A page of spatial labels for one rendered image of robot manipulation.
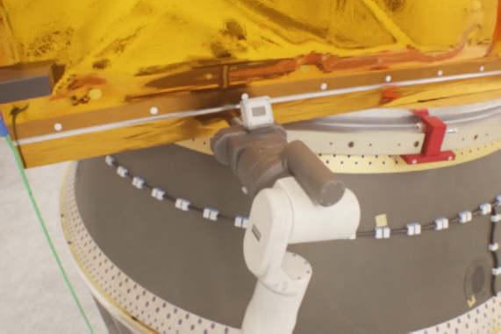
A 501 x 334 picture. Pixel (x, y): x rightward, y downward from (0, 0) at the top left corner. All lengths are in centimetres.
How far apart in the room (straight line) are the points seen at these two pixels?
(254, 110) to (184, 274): 55
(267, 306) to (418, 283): 56
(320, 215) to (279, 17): 29
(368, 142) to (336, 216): 36
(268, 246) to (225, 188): 47
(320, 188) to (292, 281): 13
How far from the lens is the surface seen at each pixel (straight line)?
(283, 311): 50
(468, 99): 97
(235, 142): 54
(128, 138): 63
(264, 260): 43
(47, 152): 64
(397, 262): 93
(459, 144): 91
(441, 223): 96
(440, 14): 77
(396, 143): 80
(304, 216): 41
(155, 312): 106
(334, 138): 76
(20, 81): 52
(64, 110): 60
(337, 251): 88
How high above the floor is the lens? 207
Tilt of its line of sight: 30 degrees down
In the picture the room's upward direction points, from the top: straight up
